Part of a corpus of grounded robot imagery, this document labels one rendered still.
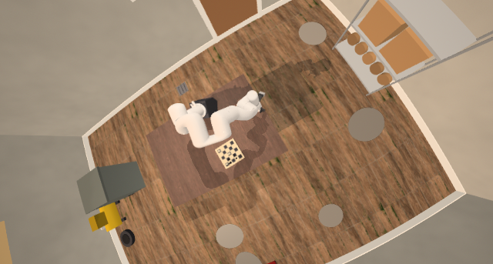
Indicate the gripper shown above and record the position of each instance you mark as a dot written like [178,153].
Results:
[260,109]

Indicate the checkered chessboard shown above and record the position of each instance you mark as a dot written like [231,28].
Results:
[233,148]

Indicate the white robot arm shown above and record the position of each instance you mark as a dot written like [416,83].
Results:
[194,124]

